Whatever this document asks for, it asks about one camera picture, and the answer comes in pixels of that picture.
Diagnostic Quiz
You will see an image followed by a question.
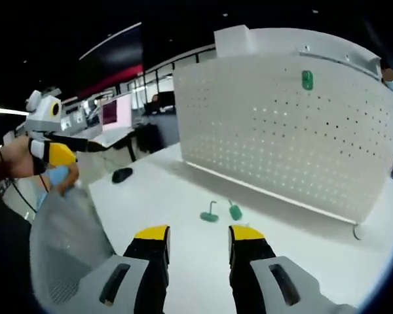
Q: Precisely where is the white column unit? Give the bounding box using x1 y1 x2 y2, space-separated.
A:
214 24 383 79

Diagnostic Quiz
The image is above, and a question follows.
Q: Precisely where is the blue and orange cushion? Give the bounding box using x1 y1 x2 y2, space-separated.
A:
35 162 80 210

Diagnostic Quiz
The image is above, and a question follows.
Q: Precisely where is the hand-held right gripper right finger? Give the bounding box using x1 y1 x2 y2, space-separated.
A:
228 224 358 314

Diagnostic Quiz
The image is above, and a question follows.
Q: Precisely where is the white wall rail shelf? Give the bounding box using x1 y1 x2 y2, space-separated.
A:
297 44 383 79

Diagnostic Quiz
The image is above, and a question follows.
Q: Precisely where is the curved ceiling light band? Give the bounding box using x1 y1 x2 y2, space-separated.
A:
78 22 142 61

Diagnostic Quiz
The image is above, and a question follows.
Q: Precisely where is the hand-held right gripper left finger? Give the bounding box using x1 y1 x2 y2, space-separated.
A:
64 224 171 314

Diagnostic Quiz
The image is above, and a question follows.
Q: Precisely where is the person's dark shirt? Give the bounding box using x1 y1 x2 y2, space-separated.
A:
0 176 37 295

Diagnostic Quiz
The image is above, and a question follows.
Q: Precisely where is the black computer mouse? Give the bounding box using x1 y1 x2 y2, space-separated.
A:
112 167 134 184

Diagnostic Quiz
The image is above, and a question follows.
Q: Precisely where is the white perforated mounting plate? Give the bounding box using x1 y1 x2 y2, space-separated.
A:
172 54 393 241

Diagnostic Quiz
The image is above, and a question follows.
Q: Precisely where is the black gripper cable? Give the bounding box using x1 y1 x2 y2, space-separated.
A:
12 172 52 215

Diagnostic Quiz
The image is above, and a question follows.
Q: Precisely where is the person's left hand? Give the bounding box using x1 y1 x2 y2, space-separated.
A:
0 139 39 180

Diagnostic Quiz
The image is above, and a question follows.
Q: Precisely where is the grey mesh office chair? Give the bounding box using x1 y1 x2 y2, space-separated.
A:
28 188 116 307

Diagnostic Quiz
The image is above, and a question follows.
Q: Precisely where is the green hook assembly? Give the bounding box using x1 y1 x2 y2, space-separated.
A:
199 200 220 224
300 69 315 92
227 199 244 221

